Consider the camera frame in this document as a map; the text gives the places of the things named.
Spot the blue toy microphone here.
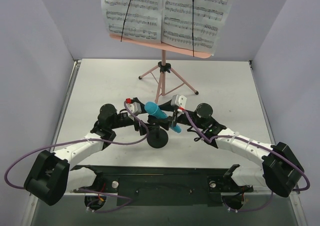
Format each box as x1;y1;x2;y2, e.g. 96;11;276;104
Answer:
144;102;168;119

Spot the black microphone stand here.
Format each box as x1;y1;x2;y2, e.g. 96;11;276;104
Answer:
147;115;169;149

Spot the sheet music page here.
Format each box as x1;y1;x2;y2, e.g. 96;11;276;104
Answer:
161;0;234;55
100;0;163;43

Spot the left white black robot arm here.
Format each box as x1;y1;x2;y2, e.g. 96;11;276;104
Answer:
24;98;146;205

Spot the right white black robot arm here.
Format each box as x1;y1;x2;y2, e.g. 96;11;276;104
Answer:
157;102;310;197

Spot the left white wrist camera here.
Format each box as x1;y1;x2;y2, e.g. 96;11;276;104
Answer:
124;98;143;116

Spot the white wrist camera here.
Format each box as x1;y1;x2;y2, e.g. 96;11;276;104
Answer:
124;98;143;116
170;94;187;112

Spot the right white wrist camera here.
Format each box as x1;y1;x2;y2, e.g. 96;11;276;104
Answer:
170;94;187;112

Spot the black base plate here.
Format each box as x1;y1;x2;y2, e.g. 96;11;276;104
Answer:
84;165;253;209

